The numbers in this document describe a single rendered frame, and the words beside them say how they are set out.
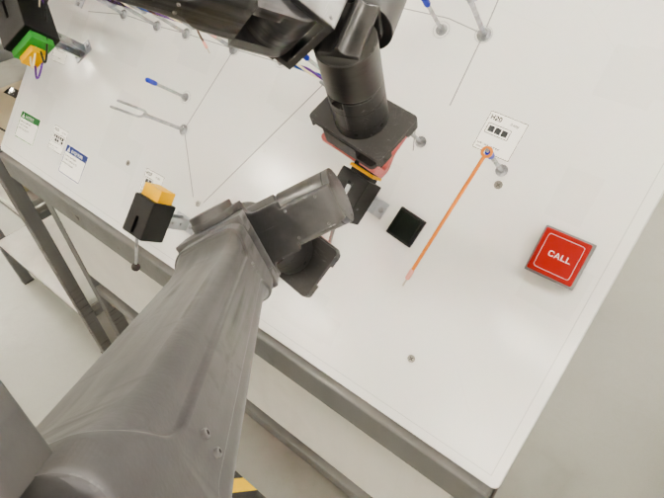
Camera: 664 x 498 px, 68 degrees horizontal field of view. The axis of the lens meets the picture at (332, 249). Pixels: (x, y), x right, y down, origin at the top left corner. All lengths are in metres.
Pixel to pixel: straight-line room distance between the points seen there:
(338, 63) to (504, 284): 0.33
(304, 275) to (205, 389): 0.40
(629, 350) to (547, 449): 0.53
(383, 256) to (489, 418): 0.24
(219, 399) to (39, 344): 1.91
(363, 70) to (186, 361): 0.33
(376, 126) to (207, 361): 0.37
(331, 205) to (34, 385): 1.64
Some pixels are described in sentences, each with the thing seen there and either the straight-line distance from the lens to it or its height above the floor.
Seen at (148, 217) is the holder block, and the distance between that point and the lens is 0.78.
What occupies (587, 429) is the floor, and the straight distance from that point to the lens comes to 1.82.
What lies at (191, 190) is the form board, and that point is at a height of 0.97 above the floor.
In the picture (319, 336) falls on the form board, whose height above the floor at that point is 0.90.
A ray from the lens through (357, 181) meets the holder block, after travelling 0.59.
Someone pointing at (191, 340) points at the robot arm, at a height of 1.34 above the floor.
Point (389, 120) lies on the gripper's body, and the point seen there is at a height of 1.22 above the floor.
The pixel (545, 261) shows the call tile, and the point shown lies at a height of 1.09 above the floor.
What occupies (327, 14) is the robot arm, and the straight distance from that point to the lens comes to 0.43.
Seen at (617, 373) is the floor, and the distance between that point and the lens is 1.98.
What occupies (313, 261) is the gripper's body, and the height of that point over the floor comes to 1.08.
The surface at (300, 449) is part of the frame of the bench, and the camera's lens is 1.17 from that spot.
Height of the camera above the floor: 1.48
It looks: 45 degrees down
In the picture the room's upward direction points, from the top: straight up
